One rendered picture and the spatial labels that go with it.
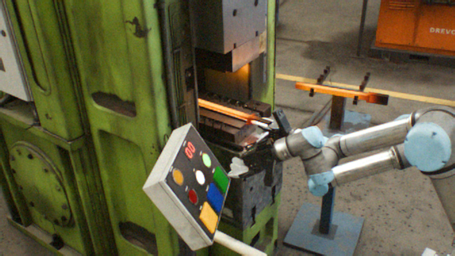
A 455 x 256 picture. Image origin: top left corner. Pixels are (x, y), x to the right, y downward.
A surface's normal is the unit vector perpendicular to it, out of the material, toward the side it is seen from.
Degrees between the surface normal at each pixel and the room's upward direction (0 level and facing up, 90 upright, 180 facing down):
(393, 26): 91
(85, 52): 90
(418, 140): 84
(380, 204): 0
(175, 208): 90
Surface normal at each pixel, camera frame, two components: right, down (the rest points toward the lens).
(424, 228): -0.04, -0.85
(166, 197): -0.18, 0.52
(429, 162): -0.65, 0.32
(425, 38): -0.42, 0.48
